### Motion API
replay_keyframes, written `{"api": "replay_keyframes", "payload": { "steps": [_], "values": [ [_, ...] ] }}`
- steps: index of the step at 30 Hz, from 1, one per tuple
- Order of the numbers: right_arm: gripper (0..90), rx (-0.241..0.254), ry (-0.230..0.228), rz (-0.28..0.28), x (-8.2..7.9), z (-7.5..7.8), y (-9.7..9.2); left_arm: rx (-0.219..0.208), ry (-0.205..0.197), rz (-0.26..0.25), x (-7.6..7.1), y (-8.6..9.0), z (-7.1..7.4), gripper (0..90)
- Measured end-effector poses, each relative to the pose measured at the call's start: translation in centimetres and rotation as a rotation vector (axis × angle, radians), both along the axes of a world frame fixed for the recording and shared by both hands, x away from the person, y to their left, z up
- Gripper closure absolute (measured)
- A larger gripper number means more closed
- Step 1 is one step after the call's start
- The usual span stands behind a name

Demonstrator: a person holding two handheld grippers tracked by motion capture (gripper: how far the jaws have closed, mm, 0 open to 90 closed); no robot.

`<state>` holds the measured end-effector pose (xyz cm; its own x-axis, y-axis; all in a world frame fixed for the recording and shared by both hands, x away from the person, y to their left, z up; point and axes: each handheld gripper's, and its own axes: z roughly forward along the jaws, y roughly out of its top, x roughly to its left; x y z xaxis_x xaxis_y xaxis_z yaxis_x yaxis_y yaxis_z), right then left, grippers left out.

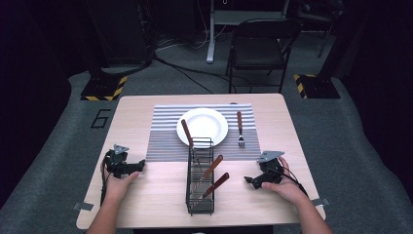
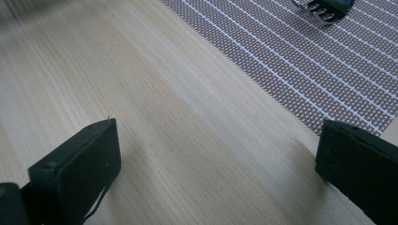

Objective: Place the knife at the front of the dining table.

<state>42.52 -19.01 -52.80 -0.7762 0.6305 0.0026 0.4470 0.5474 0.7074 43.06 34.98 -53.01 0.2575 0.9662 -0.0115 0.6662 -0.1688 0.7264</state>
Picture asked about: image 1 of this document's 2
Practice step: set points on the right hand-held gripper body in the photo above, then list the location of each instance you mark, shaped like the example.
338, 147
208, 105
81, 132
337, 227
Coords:
271, 169

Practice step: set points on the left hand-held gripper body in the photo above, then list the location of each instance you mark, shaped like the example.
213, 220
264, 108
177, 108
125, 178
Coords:
116, 161

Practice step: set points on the person's right hand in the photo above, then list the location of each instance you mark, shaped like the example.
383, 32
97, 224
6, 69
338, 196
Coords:
287, 190

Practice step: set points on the person's left hand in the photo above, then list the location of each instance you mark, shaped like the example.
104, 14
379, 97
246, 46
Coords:
116, 188

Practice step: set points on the grey striped placemat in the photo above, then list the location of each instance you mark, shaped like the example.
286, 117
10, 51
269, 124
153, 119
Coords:
165, 146

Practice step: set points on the grey tape piece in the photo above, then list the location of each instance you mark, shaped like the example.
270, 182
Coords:
83, 206
321, 202

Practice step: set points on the white plate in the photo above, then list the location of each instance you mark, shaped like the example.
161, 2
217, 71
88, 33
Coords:
207, 125

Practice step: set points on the black yellow-striped stand base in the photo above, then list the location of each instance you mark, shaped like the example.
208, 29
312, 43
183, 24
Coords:
316, 86
104, 87

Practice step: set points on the black folding chair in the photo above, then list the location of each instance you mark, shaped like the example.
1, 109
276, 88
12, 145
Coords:
256, 52

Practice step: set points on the white desk stand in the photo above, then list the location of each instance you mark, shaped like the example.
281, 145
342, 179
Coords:
212, 32

